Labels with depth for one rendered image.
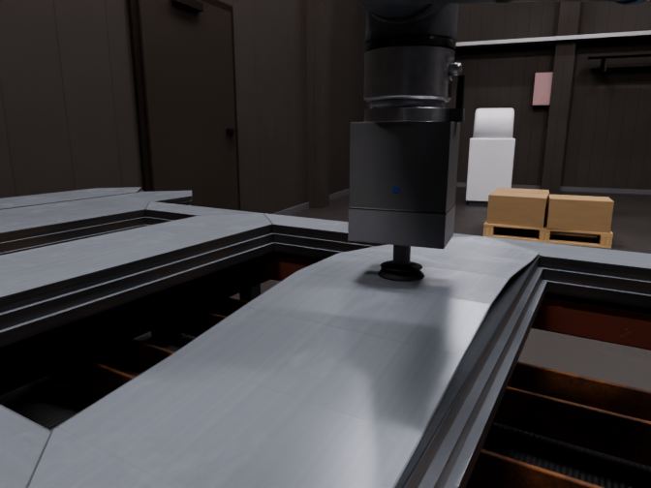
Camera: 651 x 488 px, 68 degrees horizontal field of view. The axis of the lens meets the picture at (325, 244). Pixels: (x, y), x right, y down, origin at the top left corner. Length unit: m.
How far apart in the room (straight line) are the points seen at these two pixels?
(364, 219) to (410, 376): 0.16
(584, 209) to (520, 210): 0.54
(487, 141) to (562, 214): 2.48
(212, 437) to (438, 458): 0.12
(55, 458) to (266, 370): 0.12
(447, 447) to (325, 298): 0.16
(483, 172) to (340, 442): 6.98
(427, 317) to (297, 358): 0.11
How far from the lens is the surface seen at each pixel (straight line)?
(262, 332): 0.36
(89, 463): 0.28
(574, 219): 5.00
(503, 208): 5.02
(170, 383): 0.32
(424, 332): 0.35
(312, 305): 0.39
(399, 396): 0.29
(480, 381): 0.38
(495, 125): 7.24
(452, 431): 0.32
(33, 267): 0.69
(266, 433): 0.27
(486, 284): 0.45
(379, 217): 0.42
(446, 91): 0.42
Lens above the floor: 1.02
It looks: 13 degrees down
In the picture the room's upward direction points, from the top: straight up
